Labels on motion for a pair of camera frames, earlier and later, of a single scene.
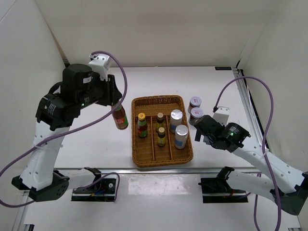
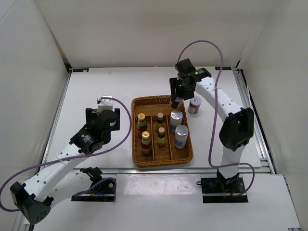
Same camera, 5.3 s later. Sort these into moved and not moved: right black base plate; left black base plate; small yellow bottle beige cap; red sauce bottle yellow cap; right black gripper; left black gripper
Moved: right black gripper; left black gripper
Not moved: small yellow bottle beige cap; right black base plate; left black base plate; red sauce bottle yellow cap
